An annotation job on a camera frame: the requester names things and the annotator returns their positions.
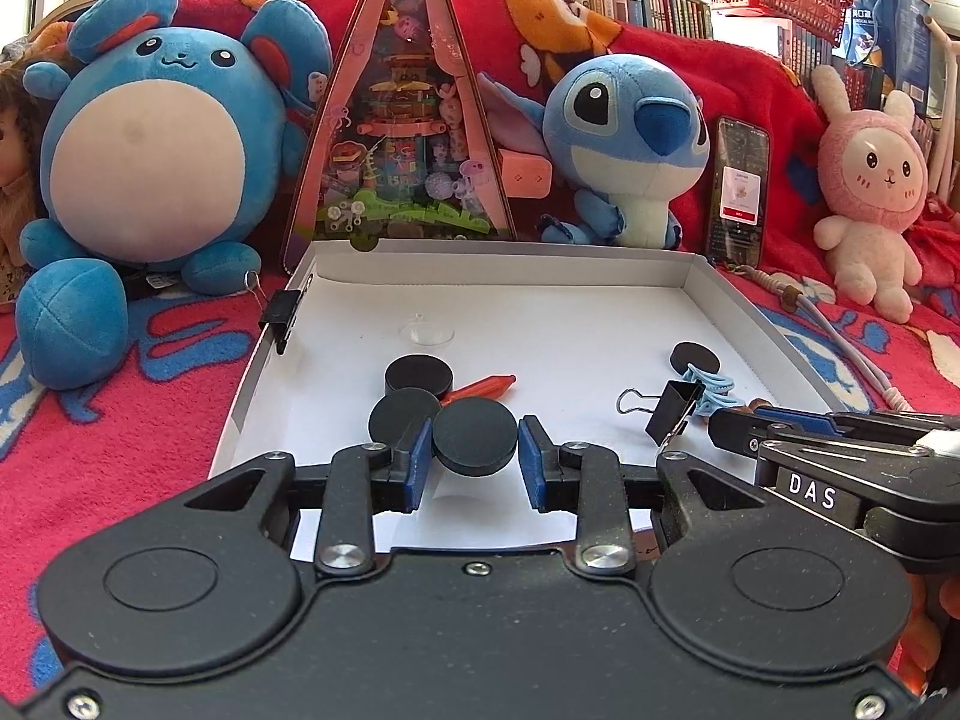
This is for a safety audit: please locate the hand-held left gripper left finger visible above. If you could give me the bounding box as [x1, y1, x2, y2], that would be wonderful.
[180, 416, 436, 580]

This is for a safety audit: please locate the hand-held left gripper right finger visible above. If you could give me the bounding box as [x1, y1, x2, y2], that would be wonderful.
[517, 414, 773, 580]

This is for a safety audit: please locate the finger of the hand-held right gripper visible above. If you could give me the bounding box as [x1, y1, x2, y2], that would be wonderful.
[753, 403, 960, 437]
[708, 408, 932, 460]

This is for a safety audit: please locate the blue hair clip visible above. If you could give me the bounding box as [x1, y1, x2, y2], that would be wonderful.
[694, 390, 745, 421]
[682, 364, 740, 395]

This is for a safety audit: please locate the round black disc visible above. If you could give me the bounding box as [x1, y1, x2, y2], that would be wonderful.
[384, 356, 456, 398]
[367, 388, 443, 458]
[433, 399, 521, 477]

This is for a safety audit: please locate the large black binder clip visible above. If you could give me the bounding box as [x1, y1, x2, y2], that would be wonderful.
[616, 380, 706, 446]

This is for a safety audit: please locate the black oval disc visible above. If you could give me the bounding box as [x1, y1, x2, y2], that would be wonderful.
[670, 342, 722, 374]

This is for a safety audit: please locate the red plastic spindle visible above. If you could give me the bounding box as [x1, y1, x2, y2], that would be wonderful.
[442, 373, 518, 406]

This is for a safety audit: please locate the clear suction cup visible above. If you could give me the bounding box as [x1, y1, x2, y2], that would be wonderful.
[400, 313, 456, 346]

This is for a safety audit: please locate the white cardboard box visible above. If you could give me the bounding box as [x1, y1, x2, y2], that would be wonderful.
[210, 240, 845, 563]

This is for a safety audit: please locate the person's right hand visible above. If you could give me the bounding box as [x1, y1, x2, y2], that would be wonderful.
[904, 574, 950, 698]

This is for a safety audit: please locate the small black binder clip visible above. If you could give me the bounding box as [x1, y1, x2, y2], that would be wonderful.
[244, 272, 314, 356]

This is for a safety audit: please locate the pink bunny plush toy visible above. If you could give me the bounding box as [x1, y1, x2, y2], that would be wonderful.
[812, 64, 931, 323]

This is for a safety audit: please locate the crumpled red cloth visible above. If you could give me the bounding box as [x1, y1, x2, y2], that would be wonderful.
[904, 191, 960, 301]

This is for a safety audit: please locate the black smartphone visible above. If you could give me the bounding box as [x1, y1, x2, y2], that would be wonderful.
[706, 116, 772, 271]

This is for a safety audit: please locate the pink printed blanket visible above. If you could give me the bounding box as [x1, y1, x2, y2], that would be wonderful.
[0, 240, 960, 691]

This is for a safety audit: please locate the blue alien plush toy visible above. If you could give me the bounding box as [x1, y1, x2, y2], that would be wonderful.
[476, 52, 711, 250]

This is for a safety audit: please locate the triangular pink house model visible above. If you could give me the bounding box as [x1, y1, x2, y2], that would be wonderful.
[281, 0, 518, 275]

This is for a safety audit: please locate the white pipe rack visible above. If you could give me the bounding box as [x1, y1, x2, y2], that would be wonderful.
[926, 15, 960, 203]

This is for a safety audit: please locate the blue paper bag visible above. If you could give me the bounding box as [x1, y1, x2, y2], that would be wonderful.
[829, 0, 935, 117]

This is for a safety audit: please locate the round blue plush toy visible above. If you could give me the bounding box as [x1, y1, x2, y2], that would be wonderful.
[15, 0, 333, 391]

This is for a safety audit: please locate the row of books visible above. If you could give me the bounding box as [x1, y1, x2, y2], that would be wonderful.
[559, 0, 848, 91]

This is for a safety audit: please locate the brown-haired doll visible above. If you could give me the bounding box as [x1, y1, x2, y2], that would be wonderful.
[0, 64, 46, 308]

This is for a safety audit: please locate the white lanyard strap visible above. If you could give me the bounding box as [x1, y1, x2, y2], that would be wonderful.
[739, 266, 916, 413]

